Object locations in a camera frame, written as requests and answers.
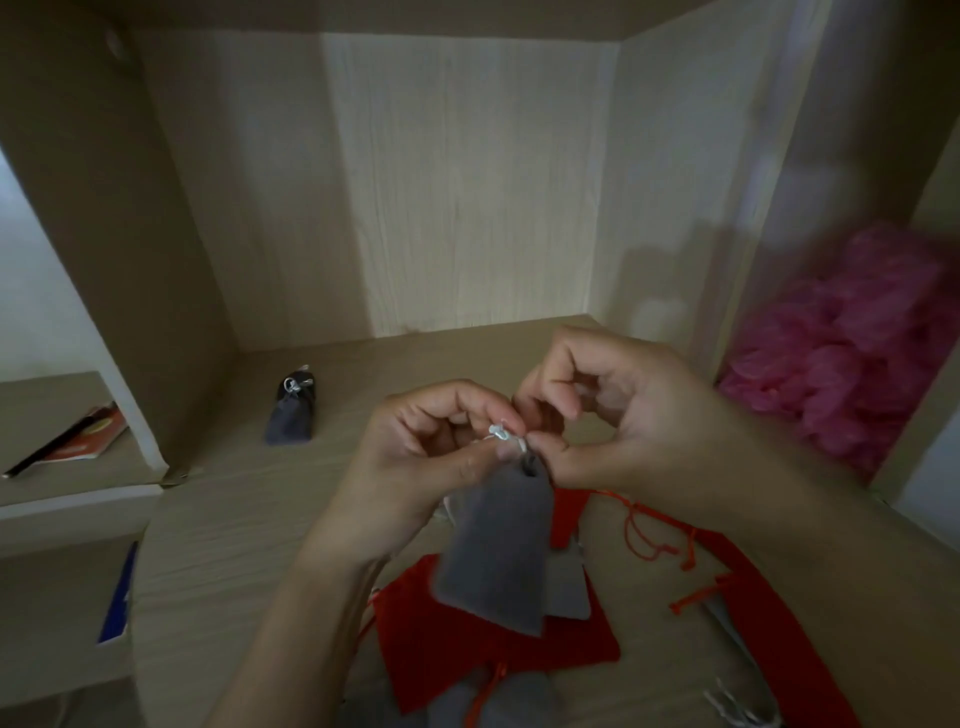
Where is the pile of pink plastic bags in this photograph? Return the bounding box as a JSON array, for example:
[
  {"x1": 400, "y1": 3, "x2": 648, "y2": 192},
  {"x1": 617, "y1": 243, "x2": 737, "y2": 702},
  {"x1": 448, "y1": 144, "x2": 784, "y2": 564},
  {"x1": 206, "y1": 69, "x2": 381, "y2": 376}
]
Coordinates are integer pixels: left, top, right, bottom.
[{"x1": 716, "y1": 221, "x2": 960, "y2": 479}]

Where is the person's left forearm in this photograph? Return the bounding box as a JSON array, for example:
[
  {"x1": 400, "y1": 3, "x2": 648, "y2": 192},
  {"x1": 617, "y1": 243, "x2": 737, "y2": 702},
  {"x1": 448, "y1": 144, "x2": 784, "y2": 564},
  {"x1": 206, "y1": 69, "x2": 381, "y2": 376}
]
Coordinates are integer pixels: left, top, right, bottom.
[{"x1": 201, "y1": 540, "x2": 393, "y2": 728}]

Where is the person's left hand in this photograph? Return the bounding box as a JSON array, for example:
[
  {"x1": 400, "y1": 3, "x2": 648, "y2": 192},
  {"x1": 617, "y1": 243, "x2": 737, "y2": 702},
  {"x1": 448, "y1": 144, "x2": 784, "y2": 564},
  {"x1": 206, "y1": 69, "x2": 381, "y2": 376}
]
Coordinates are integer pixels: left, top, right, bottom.
[{"x1": 321, "y1": 378, "x2": 528, "y2": 573}]

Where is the person's right hand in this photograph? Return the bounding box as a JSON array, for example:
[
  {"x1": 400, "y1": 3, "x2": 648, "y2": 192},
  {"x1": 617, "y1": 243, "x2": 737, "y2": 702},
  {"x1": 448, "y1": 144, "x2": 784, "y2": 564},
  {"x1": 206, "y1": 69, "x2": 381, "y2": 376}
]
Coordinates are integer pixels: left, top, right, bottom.
[{"x1": 513, "y1": 326, "x2": 753, "y2": 520}]

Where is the red drawstring pouch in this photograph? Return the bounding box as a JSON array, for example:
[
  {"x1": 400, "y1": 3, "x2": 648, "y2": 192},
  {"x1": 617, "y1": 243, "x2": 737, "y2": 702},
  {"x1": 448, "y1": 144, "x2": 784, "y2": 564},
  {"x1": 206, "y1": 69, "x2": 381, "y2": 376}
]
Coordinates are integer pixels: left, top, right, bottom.
[
  {"x1": 553, "y1": 487, "x2": 864, "y2": 728},
  {"x1": 372, "y1": 553, "x2": 623, "y2": 716}
]

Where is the red book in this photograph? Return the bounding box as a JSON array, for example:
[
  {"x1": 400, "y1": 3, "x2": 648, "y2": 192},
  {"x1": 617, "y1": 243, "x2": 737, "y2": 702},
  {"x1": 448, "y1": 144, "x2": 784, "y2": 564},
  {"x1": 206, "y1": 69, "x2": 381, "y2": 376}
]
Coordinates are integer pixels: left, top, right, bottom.
[{"x1": 3, "y1": 402, "x2": 129, "y2": 480}]

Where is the tied dark grey pouch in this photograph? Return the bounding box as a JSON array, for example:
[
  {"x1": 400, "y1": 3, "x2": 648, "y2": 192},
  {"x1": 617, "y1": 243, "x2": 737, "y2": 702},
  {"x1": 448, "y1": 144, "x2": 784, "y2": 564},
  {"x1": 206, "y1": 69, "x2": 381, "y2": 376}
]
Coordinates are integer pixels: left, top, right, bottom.
[{"x1": 263, "y1": 365, "x2": 321, "y2": 447}]

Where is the light wooden shelf unit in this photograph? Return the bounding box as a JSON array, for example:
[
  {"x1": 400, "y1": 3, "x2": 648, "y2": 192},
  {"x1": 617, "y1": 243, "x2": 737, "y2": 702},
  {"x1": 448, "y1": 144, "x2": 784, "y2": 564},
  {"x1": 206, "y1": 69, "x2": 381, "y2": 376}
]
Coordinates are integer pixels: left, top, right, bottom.
[{"x1": 0, "y1": 0, "x2": 960, "y2": 728}]

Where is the blue booklet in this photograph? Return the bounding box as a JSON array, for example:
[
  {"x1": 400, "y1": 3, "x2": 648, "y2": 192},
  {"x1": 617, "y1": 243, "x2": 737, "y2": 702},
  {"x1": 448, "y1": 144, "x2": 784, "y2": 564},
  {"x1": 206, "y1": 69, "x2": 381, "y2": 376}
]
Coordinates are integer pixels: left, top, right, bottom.
[{"x1": 96, "y1": 540, "x2": 141, "y2": 646}]

